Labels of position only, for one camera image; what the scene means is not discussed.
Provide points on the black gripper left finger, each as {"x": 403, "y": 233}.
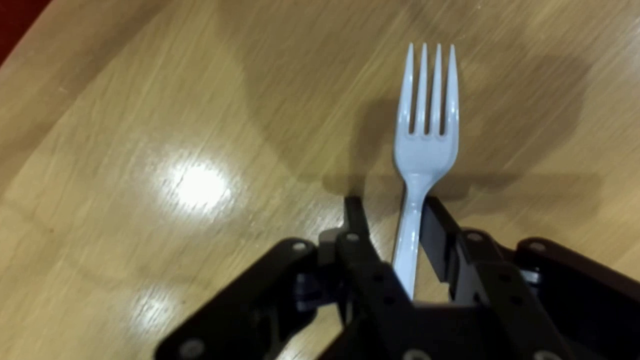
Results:
{"x": 356, "y": 246}

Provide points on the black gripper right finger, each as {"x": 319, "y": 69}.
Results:
{"x": 439, "y": 236}

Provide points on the white plastic fork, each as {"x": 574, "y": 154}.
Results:
{"x": 425, "y": 144}

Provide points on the orange sofa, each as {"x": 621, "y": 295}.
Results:
{"x": 15, "y": 21}

